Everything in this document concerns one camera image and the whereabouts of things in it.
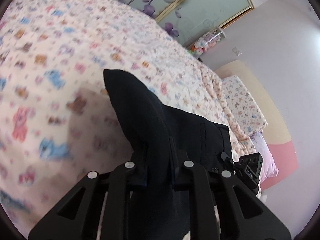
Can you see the clear tube of plush toys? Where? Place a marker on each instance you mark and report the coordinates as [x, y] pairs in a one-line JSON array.
[[206, 42]]

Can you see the white wall socket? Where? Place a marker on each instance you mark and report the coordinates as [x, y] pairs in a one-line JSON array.
[[236, 51]]

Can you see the teddy bear print blanket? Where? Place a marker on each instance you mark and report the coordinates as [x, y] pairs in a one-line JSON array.
[[57, 122]]

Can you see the black pants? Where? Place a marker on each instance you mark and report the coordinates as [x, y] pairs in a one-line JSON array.
[[155, 131]]

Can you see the beige headboard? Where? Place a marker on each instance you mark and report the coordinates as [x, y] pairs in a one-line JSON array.
[[275, 133]]

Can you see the teddy bear print pillow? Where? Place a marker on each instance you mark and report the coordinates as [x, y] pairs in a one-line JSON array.
[[243, 106]]

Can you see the pink pillow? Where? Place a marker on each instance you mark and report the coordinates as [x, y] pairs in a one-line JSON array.
[[269, 168]]

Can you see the floral glass sliding wardrobe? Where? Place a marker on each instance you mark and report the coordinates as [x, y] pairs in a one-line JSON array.
[[188, 20]]

